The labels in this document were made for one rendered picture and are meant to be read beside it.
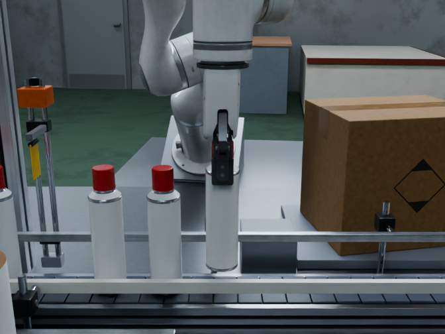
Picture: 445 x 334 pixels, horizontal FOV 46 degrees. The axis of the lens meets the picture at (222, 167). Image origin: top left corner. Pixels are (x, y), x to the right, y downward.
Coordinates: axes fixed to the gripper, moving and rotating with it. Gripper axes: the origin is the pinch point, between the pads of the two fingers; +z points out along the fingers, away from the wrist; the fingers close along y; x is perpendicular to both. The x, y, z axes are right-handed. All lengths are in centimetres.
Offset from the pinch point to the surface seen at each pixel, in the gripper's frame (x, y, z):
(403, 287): 27.8, 4.4, 17.9
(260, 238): 6.3, -2.9, 13.1
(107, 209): -17.3, 2.1, 6.0
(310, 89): 105, -539, 70
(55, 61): -273, -813, 66
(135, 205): -22, -50, 26
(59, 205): -41, -50, 26
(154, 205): -10.2, 2.2, 5.3
